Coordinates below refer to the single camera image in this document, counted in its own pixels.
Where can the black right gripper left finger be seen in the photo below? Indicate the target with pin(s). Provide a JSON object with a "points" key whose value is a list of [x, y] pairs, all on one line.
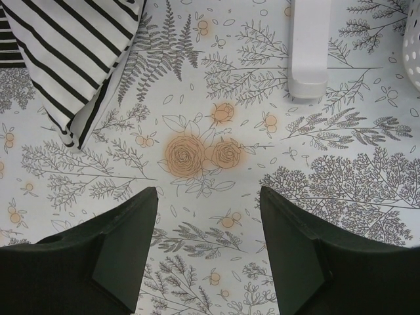
{"points": [[95, 267]]}

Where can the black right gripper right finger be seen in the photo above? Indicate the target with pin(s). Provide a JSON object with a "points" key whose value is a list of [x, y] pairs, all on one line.
{"points": [[319, 268]]}

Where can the white black thin striped tank top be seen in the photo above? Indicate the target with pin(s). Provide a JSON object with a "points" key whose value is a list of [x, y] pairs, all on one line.
{"points": [[75, 53]]}

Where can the floral patterned table mat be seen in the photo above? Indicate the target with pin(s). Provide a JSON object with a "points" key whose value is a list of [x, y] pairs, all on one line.
{"points": [[203, 113]]}

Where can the white perforated plastic basket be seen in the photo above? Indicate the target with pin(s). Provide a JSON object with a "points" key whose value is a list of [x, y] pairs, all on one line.
{"points": [[411, 44]]}

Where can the silver white clothes rack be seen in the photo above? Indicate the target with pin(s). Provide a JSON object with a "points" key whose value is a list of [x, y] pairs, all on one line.
{"points": [[308, 48]]}

